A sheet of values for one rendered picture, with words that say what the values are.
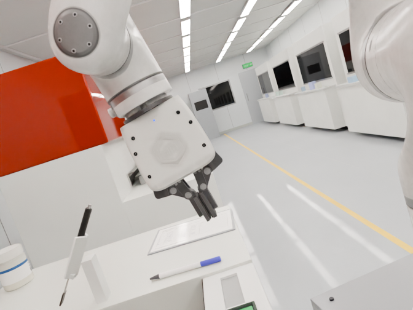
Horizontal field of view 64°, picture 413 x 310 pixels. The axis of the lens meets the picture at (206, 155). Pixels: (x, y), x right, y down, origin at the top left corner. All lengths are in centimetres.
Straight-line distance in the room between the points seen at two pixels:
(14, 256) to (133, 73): 66
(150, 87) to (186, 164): 11
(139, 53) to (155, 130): 10
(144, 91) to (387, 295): 51
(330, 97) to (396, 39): 640
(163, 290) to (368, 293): 35
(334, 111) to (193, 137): 641
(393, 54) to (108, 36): 28
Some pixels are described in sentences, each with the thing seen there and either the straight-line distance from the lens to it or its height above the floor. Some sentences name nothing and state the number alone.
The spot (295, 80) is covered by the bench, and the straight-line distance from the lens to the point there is 879.
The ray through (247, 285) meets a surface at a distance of 56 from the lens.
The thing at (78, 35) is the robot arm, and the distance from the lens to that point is 37.
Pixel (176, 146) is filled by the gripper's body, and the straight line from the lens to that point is 43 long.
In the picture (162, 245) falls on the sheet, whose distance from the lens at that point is 82.
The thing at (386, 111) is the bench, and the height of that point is 44.
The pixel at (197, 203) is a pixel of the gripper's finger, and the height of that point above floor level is 112.
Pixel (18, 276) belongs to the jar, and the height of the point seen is 99.
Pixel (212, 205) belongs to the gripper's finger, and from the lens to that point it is 47.
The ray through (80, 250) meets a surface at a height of 107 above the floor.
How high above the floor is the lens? 124
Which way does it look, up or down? 8 degrees down
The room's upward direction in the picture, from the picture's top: 18 degrees counter-clockwise
